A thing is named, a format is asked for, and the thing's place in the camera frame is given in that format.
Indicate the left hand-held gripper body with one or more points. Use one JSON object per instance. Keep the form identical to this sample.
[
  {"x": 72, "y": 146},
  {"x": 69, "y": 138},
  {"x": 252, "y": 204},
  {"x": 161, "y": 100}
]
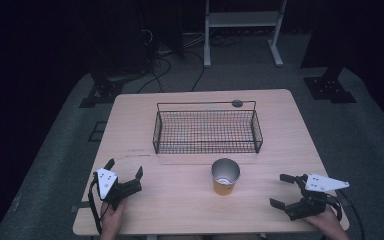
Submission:
[{"x": 106, "y": 183}]

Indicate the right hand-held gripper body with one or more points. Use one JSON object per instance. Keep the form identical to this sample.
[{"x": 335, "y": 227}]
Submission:
[{"x": 308, "y": 205}]

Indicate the person's right hand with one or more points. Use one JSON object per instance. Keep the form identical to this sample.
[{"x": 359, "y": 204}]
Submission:
[{"x": 328, "y": 223}]

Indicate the person's left hand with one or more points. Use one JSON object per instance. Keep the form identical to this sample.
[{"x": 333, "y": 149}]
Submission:
[{"x": 111, "y": 218}]

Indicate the metal cup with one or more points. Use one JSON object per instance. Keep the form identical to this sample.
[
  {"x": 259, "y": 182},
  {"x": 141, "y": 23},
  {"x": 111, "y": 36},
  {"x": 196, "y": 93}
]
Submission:
[{"x": 225, "y": 186}]

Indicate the black stand base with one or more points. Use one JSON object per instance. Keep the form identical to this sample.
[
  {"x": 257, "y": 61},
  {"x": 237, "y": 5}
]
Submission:
[
  {"x": 330, "y": 88},
  {"x": 101, "y": 93}
]

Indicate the grey round table grommet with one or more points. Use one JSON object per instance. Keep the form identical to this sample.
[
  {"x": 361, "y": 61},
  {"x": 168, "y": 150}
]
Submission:
[{"x": 237, "y": 103}]

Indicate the white metal stand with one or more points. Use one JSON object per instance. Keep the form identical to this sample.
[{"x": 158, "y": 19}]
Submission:
[{"x": 243, "y": 18}]

